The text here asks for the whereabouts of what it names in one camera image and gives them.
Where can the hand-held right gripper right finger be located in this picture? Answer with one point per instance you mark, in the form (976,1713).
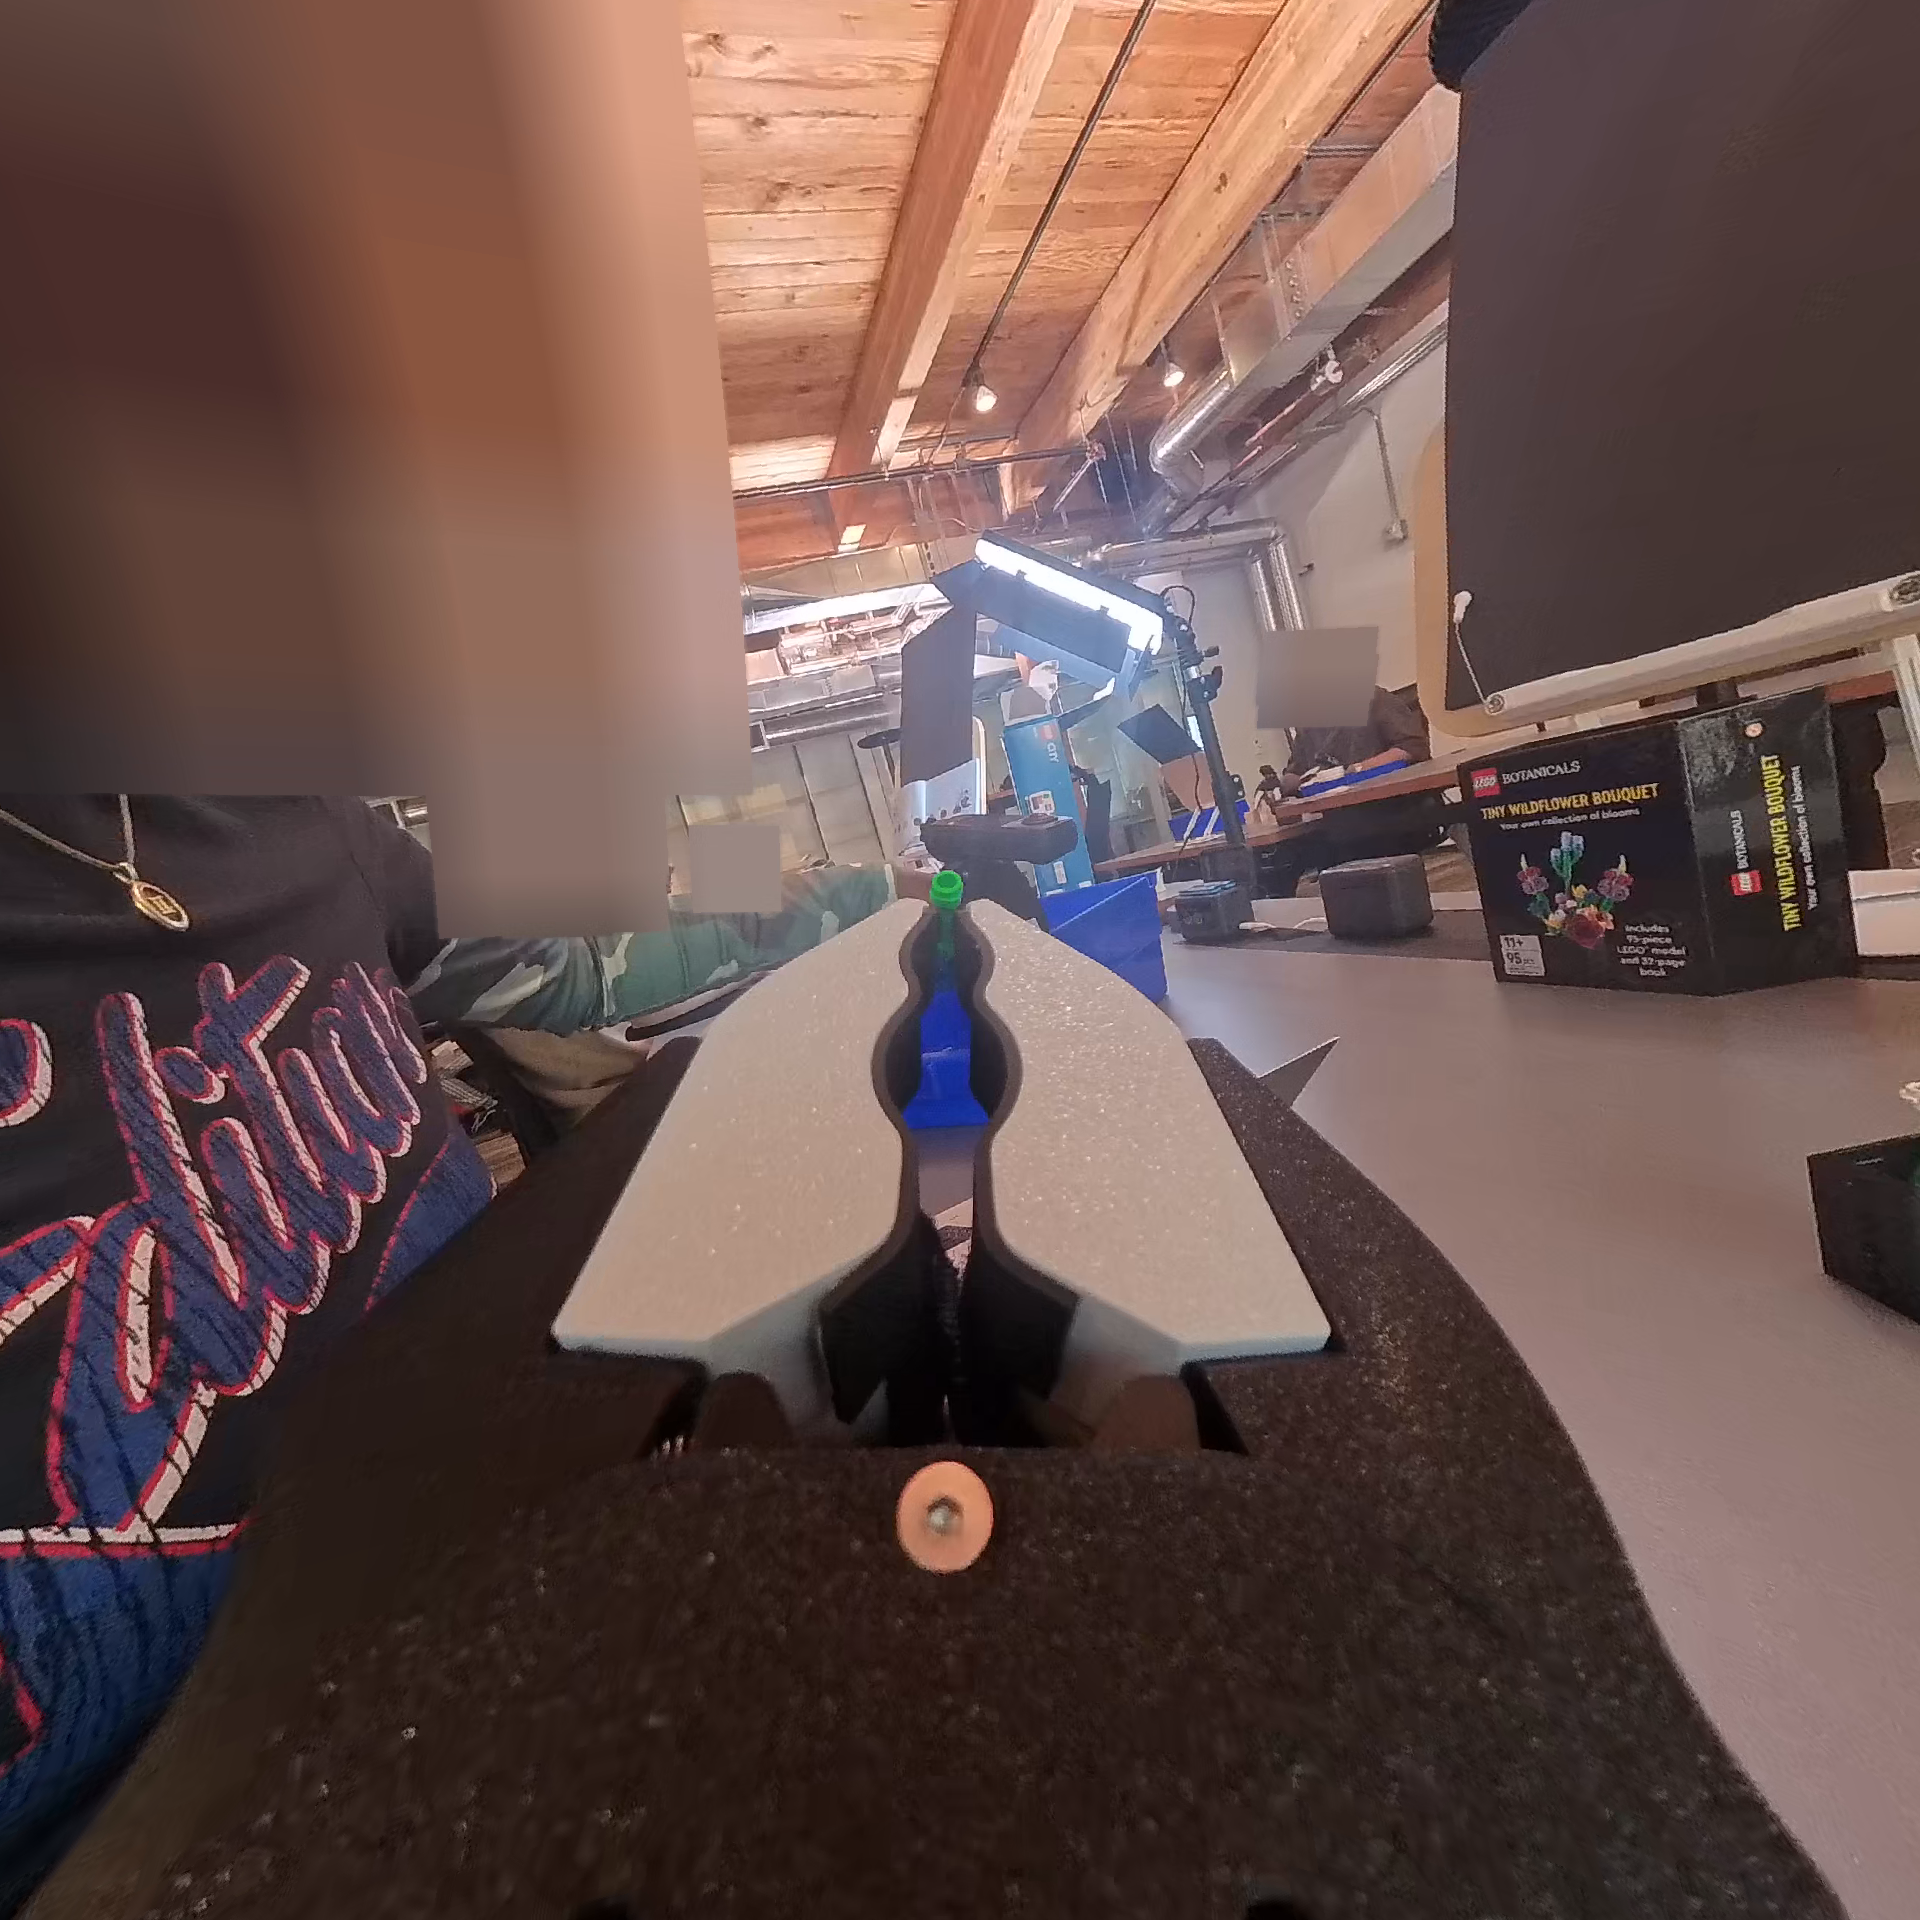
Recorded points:
(1154,1188)

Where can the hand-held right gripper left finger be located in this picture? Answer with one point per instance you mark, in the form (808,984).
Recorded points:
(750,1188)

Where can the green toy rod brick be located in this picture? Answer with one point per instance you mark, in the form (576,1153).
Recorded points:
(947,893)

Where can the blue plastic bin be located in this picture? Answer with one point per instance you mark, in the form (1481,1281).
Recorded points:
(1115,932)

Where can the white instruction booklet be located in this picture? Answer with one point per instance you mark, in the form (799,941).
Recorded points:
(1297,1064)

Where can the black glossy cardboard box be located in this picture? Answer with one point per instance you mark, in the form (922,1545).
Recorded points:
(1651,847)

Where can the black square frame brick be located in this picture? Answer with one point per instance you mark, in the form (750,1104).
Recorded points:
(1873,1227)

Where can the person's left forearm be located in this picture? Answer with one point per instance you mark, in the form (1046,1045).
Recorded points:
(646,968)

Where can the grey desk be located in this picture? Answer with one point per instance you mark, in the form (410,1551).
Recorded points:
(1621,1201)

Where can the blue printed carton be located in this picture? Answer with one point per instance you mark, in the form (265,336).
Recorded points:
(1046,797)

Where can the dark charger block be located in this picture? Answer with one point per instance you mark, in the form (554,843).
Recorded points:
(1210,911)

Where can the black light stand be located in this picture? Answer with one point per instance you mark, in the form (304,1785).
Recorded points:
(1207,737)

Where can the bright studio light panel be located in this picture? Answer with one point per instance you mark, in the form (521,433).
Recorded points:
(1065,603)

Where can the wooden table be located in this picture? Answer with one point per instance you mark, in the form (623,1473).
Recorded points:
(1365,788)

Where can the person's dark clothing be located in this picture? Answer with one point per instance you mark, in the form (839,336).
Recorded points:
(181,1261)

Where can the black board on white stand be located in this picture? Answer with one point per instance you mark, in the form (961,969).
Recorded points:
(1680,332)

